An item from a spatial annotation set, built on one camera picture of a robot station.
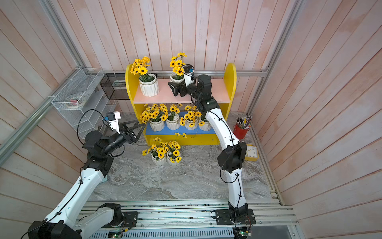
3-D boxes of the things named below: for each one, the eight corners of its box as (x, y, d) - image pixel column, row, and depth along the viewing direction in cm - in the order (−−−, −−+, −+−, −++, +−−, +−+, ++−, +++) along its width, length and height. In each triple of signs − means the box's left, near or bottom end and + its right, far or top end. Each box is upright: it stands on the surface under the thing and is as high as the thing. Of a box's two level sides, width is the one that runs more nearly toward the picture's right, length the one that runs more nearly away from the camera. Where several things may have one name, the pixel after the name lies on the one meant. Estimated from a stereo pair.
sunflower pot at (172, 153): (165, 170, 92) (162, 159, 81) (167, 153, 100) (165, 141, 88) (181, 170, 92) (180, 159, 81) (181, 153, 100) (180, 141, 88)
